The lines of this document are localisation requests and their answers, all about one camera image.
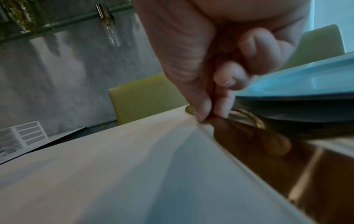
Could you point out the person's right hand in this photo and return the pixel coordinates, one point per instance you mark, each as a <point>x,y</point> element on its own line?
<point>207,32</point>

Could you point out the blue plate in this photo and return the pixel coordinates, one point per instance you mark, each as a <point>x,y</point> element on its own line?
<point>304,83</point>

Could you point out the green upholstered bench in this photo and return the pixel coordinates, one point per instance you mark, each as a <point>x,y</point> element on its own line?
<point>138,98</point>

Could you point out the pale window blind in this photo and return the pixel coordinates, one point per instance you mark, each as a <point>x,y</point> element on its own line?
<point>337,13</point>

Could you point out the white table with black edge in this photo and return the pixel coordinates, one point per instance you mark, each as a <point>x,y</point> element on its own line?
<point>77,131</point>

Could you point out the green leafy plant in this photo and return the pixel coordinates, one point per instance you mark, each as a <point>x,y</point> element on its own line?
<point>25,15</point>

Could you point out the white shelf rack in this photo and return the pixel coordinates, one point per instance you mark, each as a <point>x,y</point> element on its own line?
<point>27,135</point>

